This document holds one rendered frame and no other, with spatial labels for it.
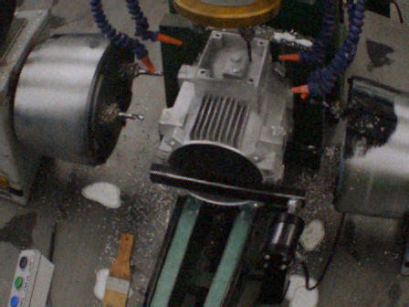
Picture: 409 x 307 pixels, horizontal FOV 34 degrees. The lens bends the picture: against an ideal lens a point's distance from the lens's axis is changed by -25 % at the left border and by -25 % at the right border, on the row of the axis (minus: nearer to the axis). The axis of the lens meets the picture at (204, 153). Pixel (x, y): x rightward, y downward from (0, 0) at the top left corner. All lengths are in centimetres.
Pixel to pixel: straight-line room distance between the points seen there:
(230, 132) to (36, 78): 38
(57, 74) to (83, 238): 38
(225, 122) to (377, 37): 78
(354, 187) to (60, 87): 53
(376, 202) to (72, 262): 64
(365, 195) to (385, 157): 8
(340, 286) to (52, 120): 64
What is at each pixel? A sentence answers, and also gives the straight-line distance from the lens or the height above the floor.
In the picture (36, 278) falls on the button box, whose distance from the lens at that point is 122.
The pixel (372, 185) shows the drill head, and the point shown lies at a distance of 127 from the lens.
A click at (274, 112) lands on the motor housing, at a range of 137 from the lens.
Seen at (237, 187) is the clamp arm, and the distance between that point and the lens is 132.
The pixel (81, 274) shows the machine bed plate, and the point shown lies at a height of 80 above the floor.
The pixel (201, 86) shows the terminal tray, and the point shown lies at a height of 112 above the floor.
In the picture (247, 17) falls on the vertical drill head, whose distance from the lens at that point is 115.
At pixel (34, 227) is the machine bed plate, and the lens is 161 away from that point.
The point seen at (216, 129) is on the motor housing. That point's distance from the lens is 129.
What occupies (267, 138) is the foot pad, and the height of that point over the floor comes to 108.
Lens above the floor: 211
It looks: 53 degrees down
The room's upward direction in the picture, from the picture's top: 5 degrees counter-clockwise
